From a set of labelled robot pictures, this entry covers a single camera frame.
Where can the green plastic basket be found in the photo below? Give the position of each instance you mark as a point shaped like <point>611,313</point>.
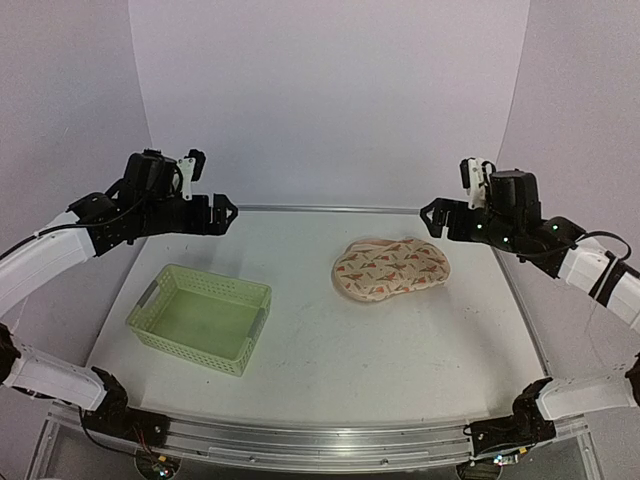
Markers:
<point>204,318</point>

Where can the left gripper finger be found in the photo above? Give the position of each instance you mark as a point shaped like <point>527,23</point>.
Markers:
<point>220,226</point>
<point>222,206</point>

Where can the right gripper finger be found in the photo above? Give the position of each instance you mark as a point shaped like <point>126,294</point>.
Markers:
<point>437,208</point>
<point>436,224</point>

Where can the patterned beige laundry bag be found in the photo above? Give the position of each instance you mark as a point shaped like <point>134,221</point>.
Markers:
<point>373,270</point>

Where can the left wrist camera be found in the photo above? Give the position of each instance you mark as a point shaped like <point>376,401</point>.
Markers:
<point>189,171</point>

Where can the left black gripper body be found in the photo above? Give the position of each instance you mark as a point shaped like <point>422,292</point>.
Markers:
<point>157,218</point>

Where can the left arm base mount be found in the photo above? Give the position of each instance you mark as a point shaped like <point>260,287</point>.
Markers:
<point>115,418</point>

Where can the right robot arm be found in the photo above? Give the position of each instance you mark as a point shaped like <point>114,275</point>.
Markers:
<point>575,256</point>

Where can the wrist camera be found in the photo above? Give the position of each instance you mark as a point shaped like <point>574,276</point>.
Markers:
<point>189,171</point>
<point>475,176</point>

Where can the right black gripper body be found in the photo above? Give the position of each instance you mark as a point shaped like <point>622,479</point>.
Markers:
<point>499,230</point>

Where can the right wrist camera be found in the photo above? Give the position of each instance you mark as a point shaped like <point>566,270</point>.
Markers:
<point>475,176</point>

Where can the aluminium front rail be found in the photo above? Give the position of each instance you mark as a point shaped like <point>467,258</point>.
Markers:
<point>70,447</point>

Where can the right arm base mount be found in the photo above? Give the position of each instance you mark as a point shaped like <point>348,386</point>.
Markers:
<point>524,427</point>

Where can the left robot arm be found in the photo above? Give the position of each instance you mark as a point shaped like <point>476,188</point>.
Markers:
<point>89,228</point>

